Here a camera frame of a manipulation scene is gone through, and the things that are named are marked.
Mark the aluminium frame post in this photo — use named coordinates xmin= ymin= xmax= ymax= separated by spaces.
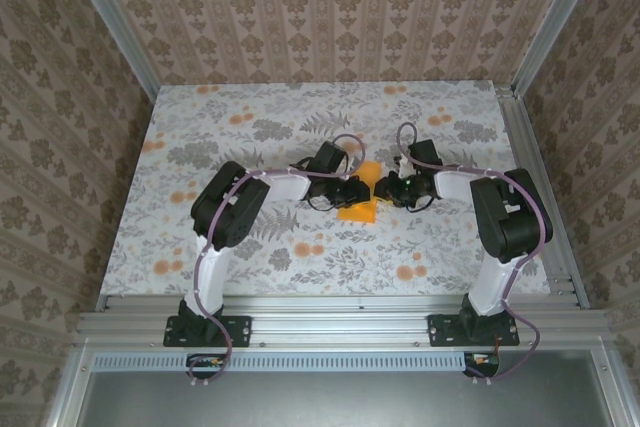
xmin=512 ymin=0 xmax=609 ymax=96
xmin=62 ymin=0 xmax=161 ymax=101

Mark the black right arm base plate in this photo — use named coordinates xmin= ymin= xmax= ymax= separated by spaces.
xmin=428 ymin=313 xmax=521 ymax=348

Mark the long aluminium frame rail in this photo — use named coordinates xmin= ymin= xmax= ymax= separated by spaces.
xmin=74 ymin=294 xmax=609 ymax=348

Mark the short aluminium side rail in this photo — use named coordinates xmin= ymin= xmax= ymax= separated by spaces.
xmin=494 ymin=86 xmax=591 ymax=311

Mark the grey metal tray panel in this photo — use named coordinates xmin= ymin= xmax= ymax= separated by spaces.
xmin=47 ymin=346 xmax=640 ymax=427

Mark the orange cloth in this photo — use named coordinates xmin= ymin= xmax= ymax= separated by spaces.
xmin=337 ymin=160 xmax=384 ymax=226

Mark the grey slotted cable duct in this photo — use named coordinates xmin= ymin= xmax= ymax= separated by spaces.
xmin=92 ymin=351 xmax=496 ymax=373

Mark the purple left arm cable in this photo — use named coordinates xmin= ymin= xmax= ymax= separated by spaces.
xmin=188 ymin=134 xmax=367 ymax=391

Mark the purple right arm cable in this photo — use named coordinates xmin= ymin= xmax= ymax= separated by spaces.
xmin=396 ymin=121 xmax=546 ymax=388

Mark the floral patterned table cover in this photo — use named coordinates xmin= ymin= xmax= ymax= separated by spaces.
xmin=99 ymin=80 xmax=551 ymax=298

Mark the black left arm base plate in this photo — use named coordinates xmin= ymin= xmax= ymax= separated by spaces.
xmin=164 ymin=315 xmax=252 ymax=348

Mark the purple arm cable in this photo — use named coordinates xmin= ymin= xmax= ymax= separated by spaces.
xmin=396 ymin=121 xmax=546 ymax=388
xmin=188 ymin=134 xmax=367 ymax=391

